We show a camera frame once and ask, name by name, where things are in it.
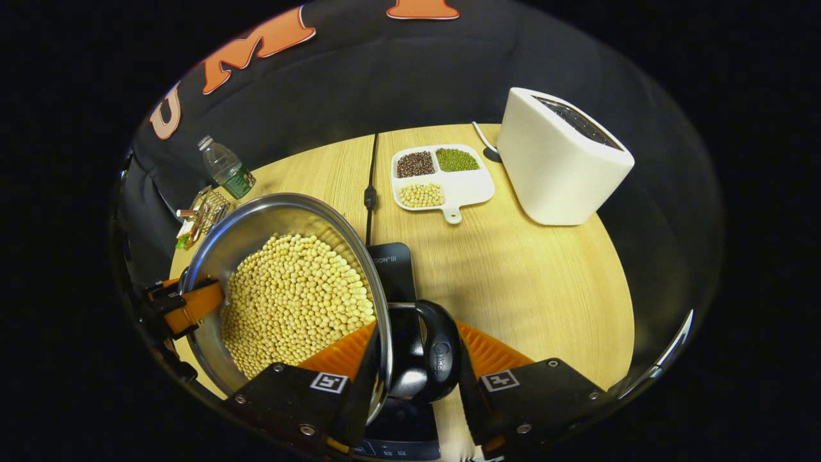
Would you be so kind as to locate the clear plastic bottle green label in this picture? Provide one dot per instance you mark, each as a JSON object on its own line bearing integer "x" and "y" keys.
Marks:
{"x": 228, "y": 170}

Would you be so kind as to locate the white toaster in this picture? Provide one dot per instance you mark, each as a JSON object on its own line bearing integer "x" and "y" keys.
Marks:
{"x": 551, "y": 167}

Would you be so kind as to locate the black induction cooktop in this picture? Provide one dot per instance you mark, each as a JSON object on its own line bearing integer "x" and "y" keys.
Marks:
{"x": 394, "y": 269}

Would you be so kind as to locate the white divided dish of beans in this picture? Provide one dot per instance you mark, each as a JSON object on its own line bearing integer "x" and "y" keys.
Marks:
{"x": 468, "y": 186}

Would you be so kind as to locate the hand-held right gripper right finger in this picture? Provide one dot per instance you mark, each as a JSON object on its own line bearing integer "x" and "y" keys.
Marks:
{"x": 468, "y": 398}

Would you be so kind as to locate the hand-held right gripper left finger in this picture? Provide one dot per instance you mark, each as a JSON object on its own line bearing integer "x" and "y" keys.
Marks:
{"x": 362, "y": 398}

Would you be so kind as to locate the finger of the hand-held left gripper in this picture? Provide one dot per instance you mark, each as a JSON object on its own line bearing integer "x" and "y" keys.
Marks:
{"x": 199, "y": 307}
{"x": 168, "y": 290}

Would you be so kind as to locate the sandwich with lettuce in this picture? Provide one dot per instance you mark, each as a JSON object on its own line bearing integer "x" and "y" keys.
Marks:
{"x": 185, "y": 239}

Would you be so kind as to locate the pile of yellow soybeans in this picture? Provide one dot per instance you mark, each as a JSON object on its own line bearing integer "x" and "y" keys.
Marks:
{"x": 295, "y": 301}

